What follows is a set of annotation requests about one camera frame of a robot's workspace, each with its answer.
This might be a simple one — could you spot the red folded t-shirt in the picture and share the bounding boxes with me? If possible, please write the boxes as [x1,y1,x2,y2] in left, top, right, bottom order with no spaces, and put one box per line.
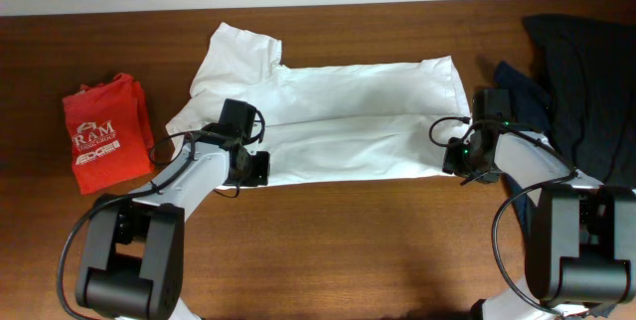
[63,74,154,195]

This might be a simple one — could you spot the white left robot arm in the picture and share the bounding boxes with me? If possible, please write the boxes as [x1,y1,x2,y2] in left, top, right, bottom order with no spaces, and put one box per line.
[75,132,270,319]

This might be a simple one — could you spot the black garment with white lettering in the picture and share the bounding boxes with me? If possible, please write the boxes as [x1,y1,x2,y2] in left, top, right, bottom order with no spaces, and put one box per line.
[523,14,635,189]

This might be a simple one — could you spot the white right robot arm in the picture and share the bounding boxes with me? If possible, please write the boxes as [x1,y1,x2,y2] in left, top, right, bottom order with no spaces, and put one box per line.
[443,121,635,319]

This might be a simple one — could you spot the navy blue garment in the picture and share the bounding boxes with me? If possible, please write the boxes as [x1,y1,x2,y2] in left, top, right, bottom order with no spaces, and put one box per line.
[493,62,552,241]

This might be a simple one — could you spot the white printed t-shirt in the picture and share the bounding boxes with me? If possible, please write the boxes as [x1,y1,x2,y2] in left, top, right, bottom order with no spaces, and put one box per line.
[166,23,470,186]

